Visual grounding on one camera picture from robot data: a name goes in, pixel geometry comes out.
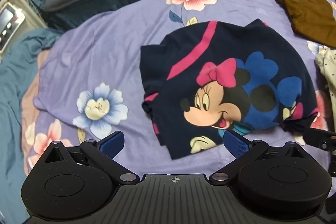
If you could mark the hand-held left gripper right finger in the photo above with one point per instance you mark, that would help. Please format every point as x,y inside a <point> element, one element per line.
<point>236,144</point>

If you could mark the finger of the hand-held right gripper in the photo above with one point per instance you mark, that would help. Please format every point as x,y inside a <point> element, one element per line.
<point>316,138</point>

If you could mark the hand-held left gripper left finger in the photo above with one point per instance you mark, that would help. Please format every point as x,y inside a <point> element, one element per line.
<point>113,144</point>

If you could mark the navy cartoon print shirt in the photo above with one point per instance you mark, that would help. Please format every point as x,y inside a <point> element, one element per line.
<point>225,77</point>

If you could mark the white dotted garment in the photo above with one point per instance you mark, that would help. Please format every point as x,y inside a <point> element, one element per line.
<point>328,66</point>

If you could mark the purple floral bedsheet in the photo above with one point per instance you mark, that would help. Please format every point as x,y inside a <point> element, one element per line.
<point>105,43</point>

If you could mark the light blue blanket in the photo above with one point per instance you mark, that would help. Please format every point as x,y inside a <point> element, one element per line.
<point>15,77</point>

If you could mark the brown garment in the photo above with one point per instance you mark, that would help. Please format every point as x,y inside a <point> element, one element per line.
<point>309,16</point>

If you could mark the white appliance with knobs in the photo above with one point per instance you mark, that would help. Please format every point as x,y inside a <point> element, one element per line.
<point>10,24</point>

